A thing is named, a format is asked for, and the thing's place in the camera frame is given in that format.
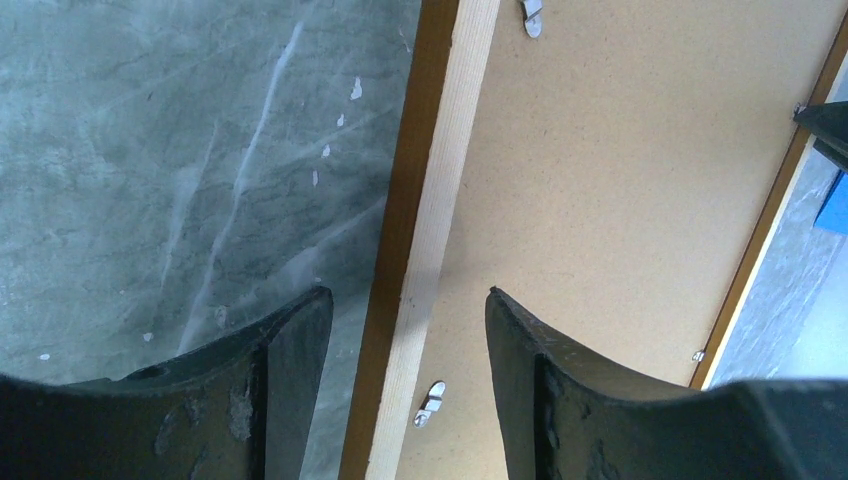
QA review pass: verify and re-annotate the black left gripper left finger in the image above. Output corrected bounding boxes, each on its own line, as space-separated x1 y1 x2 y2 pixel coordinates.
1 287 334 479

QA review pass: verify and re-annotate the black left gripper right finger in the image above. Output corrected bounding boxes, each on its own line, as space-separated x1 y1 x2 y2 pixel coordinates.
485 288 847 479

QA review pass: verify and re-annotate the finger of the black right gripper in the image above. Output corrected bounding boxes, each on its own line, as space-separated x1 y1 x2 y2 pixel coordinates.
793 101 848 173

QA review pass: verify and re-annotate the brown frame backing board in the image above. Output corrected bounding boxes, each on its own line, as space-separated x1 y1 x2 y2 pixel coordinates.
397 1 847 479

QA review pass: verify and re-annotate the wooden picture frame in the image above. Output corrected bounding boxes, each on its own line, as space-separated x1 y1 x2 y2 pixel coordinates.
339 1 847 479

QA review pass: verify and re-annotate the blue plastic sheet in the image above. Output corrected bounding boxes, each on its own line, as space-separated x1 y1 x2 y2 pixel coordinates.
814 171 848 235

